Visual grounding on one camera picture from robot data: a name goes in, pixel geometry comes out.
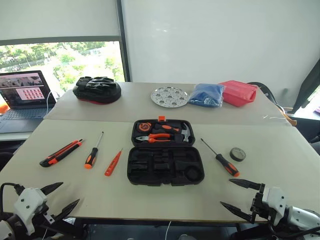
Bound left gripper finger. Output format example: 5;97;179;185
40;181;64;196
52;198;81;222

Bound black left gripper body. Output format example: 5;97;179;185
37;195;56;225

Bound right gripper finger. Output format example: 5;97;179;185
219;201;254;224
228;178;262;193

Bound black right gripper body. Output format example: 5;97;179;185
249;183;273;225

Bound screwdriver with orange black handle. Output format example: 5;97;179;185
200;138;241;178
83;131;105;170

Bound black electrical tape roll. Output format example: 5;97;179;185
229;146;247;163

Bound orange black utility knife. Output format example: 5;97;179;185
39;138;85;168

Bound orange voltage tester pen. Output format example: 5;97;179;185
104;148;124;177

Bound black tool case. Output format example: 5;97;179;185
126;115;206;187

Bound red plastic box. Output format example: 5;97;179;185
217;79;259;109

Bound orange round object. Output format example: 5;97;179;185
0;103;11;117

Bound blue plastic bag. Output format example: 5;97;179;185
187;83;225;109

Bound open laptop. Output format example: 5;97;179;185
0;70;58;134

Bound black boxing pad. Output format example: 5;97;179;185
72;76;123;106

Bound orange black tape measure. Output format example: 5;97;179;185
138;121;153;133

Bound black monitor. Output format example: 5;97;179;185
291;58;320;115

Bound perforated metal steamer plate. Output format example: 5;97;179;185
150;86;189;109

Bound white roller blind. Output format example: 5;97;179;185
0;0;123;41

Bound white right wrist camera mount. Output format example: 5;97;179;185
262;185;289;226

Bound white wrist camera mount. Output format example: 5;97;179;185
262;185;289;226
13;187;49;236

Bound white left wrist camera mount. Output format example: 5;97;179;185
13;187;49;236

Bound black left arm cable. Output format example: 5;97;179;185
0;182;26;219

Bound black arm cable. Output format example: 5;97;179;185
269;223;320;240
0;182;26;219

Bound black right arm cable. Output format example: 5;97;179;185
269;223;320;240

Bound white cable under table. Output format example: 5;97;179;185
165;220;174;240

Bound orange strap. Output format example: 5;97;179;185
276;103;298;127

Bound hammer with orange black handle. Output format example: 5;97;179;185
152;122;193;144

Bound white laptop cable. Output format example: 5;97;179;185
45;90;61;109

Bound black strap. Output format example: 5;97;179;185
246;81;279;106

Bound orange handled pliers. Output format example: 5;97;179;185
135;132;175;144

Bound dark window frame post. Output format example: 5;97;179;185
115;0;133;83

